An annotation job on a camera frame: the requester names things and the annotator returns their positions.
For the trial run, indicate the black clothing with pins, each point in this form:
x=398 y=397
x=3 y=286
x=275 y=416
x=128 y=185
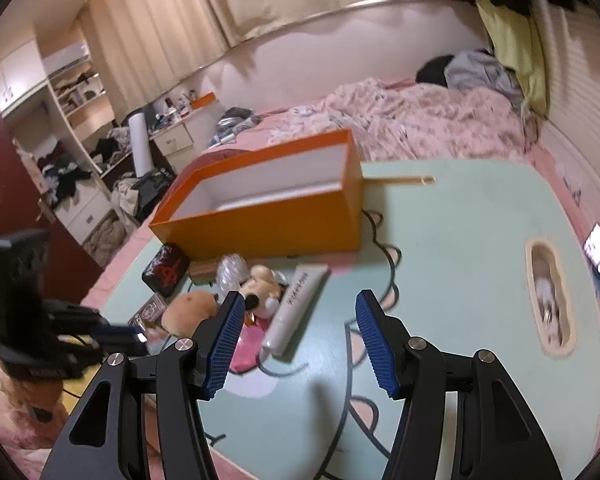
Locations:
x=432 y=67

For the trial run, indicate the black clothes heap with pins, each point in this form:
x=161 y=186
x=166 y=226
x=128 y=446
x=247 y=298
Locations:
x=110 y=145

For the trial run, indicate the cream plush dog toy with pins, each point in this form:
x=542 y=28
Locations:
x=262 y=290

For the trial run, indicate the yellow-green cloth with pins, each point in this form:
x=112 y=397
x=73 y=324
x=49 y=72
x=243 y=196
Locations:
x=515 y=45

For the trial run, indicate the bubble wrap bundle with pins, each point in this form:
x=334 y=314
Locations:
x=232 y=275

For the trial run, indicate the white paper roll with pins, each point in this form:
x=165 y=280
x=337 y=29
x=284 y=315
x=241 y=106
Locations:
x=141 y=145

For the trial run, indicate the tan plush toy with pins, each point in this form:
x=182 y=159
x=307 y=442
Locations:
x=187 y=312

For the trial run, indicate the white slatted panel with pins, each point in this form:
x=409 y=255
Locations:
x=580 y=110

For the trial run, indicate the black case with red print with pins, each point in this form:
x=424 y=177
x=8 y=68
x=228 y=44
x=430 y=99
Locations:
x=165 y=270

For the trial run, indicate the grey clothing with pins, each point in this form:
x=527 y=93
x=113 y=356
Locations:
x=480 y=75

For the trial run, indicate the white crumpled cloth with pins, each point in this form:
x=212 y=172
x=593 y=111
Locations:
x=125 y=197

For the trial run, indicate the black bag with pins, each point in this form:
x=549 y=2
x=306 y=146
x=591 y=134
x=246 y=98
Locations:
x=152 y=187

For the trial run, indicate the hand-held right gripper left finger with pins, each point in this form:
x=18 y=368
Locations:
x=225 y=345

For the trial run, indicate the white tube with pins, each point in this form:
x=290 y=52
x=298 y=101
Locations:
x=295 y=310

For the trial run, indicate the pile of crumpled clothes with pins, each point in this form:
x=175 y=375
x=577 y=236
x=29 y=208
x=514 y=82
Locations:
x=235 y=122

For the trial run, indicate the pile of dark clothes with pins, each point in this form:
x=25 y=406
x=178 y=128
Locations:
x=65 y=180

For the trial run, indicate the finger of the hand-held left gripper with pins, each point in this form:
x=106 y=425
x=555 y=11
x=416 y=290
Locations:
x=120 y=332

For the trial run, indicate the white nightstand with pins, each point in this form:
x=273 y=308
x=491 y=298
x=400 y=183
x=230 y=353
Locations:
x=172 y=140

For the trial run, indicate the patterned foil packet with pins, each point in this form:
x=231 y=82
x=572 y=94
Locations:
x=147 y=312

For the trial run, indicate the group of small bottles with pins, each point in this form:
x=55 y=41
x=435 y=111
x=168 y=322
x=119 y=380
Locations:
x=172 y=107

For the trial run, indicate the floral pink blanket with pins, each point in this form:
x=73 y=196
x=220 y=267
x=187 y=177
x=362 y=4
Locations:
x=430 y=115

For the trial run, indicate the white upper cabinet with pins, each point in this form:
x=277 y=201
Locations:
x=15 y=75

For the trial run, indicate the orange cardboard box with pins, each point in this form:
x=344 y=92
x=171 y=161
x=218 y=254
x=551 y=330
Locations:
x=260 y=230

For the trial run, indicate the dark red door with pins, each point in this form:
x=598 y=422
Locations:
x=10 y=185

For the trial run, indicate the white shelf unit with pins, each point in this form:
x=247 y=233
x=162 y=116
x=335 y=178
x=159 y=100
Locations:
x=80 y=212

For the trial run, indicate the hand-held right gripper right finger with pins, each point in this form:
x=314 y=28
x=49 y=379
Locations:
x=375 y=345

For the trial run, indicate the person's left hand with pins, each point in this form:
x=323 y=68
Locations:
x=30 y=395

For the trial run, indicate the pink bed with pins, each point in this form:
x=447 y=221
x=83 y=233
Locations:
x=250 y=135

